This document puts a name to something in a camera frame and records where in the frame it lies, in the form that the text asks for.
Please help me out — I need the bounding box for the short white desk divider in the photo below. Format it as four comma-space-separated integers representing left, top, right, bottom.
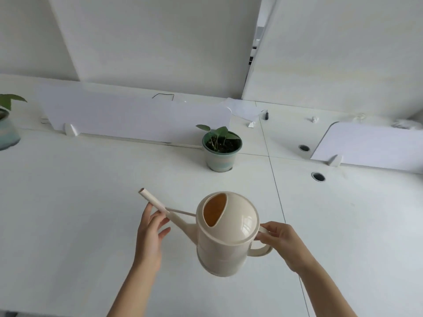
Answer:
310, 121, 423, 175

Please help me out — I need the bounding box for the person's left forearm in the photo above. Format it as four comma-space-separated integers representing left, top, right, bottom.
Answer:
107, 261, 163, 317

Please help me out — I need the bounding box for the crumpled white plastic wrap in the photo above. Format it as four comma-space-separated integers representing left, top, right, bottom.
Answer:
393, 119, 423, 131

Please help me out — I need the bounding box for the person's right forearm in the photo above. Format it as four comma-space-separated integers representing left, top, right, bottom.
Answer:
297, 257, 358, 317

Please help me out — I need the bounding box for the cream plastic watering can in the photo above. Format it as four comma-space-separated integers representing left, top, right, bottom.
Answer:
138, 187, 273, 278

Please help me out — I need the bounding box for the long white desk divider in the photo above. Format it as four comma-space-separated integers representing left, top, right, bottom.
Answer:
36, 84, 233, 144

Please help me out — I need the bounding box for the small green potted plant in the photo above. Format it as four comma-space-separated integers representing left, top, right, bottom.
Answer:
195, 125, 243, 173

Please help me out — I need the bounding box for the large white partition board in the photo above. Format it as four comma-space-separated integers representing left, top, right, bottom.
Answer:
241, 0, 423, 120
46, 0, 264, 99

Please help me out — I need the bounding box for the large-leaf potted plant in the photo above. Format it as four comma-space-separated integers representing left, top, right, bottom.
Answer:
0, 94, 28, 151

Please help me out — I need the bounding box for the person's left hand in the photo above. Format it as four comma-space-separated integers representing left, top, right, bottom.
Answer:
134, 203, 172, 271

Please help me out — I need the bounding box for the person's right hand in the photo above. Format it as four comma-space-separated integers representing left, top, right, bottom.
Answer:
253, 221, 315, 274

